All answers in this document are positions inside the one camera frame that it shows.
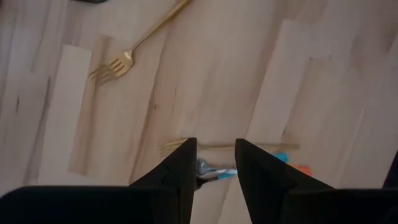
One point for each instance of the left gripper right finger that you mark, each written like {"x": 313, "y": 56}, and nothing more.
{"x": 264, "y": 193}

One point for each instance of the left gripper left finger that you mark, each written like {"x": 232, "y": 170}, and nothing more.
{"x": 174, "y": 193}

